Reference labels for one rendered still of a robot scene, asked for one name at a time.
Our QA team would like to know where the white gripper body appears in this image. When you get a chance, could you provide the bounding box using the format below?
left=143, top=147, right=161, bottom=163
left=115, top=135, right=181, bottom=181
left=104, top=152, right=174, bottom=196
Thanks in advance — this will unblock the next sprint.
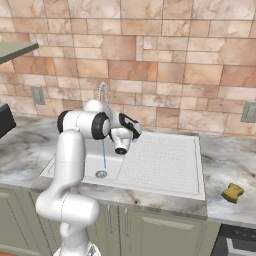
left=109, top=127, right=133, bottom=156

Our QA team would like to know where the blue water stream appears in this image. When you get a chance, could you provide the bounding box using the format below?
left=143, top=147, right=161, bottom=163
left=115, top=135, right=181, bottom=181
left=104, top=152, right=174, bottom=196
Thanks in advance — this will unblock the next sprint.
left=101, top=139, right=108, bottom=170

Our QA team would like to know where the white sink with drainboard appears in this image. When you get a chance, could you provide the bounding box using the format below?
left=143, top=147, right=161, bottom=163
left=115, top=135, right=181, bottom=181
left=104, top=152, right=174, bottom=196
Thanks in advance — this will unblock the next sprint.
left=39, top=129, right=207, bottom=202

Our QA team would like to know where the yellow brown sponge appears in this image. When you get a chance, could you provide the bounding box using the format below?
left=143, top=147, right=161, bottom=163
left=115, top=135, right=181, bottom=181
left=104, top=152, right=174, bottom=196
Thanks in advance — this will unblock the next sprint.
left=221, top=182, right=246, bottom=205

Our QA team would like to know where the silver spring tap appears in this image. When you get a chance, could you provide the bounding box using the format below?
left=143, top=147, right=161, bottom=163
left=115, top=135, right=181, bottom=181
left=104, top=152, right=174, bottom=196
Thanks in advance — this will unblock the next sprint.
left=97, top=81, right=112, bottom=108

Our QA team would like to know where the black appliance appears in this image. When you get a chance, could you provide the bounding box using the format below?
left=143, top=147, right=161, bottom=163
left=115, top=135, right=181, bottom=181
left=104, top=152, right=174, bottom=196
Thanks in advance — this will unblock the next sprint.
left=0, top=102, right=17, bottom=140

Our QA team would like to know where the black oven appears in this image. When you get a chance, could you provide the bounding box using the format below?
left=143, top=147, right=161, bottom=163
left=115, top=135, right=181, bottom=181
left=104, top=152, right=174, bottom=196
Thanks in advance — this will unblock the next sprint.
left=210, top=223, right=256, bottom=256

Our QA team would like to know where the silver door handle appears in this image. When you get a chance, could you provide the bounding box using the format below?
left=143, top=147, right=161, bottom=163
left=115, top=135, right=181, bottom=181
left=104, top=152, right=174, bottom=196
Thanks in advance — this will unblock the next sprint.
left=123, top=206, right=130, bottom=238
left=106, top=204, right=114, bottom=234

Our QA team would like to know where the grey wall socket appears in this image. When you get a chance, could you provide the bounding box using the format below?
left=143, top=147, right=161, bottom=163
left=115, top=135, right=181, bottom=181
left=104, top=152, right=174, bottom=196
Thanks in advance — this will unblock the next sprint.
left=29, top=85, right=46, bottom=106
left=240, top=100, right=256, bottom=124

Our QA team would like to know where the green wall cupboard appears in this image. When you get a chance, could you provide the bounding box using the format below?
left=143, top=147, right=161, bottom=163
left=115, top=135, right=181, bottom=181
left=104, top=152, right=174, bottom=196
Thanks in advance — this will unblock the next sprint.
left=0, top=41, right=40, bottom=65

